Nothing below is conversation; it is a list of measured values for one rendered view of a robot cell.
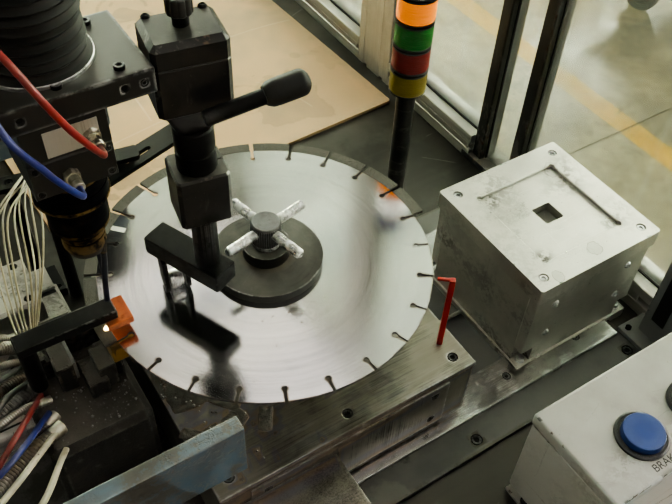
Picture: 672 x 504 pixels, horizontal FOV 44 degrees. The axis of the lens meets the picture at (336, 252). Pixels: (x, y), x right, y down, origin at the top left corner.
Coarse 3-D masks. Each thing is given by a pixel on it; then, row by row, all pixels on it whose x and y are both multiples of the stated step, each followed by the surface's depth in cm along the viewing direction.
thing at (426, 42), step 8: (400, 24) 91; (432, 24) 91; (400, 32) 91; (408, 32) 91; (416, 32) 91; (424, 32) 91; (432, 32) 92; (400, 40) 92; (408, 40) 91; (416, 40) 91; (424, 40) 92; (400, 48) 93; (408, 48) 92; (416, 48) 92; (424, 48) 93
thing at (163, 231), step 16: (160, 224) 76; (144, 240) 75; (160, 240) 74; (176, 240) 74; (192, 240) 74; (208, 240) 70; (160, 256) 75; (176, 256) 73; (192, 256) 73; (208, 256) 71; (224, 256) 73; (160, 272) 78; (192, 272) 73; (208, 272) 72; (224, 272) 72
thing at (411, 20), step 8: (400, 0) 89; (408, 0) 88; (432, 0) 88; (400, 8) 90; (408, 8) 89; (416, 8) 88; (424, 8) 88; (432, 8) 89; (400, 16) 90; (408, 16) 89; (416, 16) 89; (424, 16) 89; (432, 16) 90; (408, 24) 90; (416, 24) 90; (424, 24) 90
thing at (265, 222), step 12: (240, 204) 80; (300, 204) 80; (252, 216) 79; (264, 216) 78; (276, 216) 78; (288, 216) 80; (252, 228) 78; (264, 228) 77; (276, 228) 78; (240, 240) 77; (252, 240) 77; (264, 240) 78; (276, 240) 77; (288, 240) 77; (228, 252) 76; (300, 252) 76
